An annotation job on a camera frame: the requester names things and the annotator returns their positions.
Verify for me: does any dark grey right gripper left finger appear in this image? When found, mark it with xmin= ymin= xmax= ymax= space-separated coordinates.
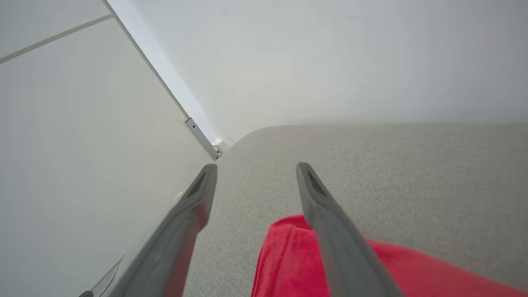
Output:
xmin=108 ymin=164 xmax=218 ymax=297

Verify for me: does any grey metal frame post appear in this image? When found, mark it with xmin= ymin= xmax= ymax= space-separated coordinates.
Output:
xmin=184 ymin=118 xmax=223 ymax=161

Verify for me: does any red white basketball jersey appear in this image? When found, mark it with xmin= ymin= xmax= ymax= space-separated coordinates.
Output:
xmin=251 ymin=214 xmax=528 ymax=297

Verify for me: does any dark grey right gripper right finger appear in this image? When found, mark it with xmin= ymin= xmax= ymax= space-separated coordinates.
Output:
xmin=296 ymin=162 xmax=407 ymax=297

